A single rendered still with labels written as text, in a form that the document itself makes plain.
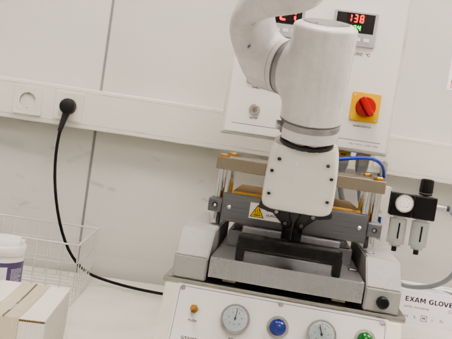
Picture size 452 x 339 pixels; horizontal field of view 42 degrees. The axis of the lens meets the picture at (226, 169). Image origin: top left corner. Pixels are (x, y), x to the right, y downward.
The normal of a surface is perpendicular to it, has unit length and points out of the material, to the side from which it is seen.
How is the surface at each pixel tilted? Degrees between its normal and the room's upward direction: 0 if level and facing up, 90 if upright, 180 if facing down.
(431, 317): 93
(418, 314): 92
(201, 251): 41
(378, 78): 90
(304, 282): 90
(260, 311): 65
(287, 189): 108
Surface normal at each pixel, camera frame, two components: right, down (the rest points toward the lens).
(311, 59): -0.42, 0.32
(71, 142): 0.01, 0.05
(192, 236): 0.04, -0.73
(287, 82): -0.75, 0.21
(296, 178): -0.16, 0.37
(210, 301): -0.04, -0.39
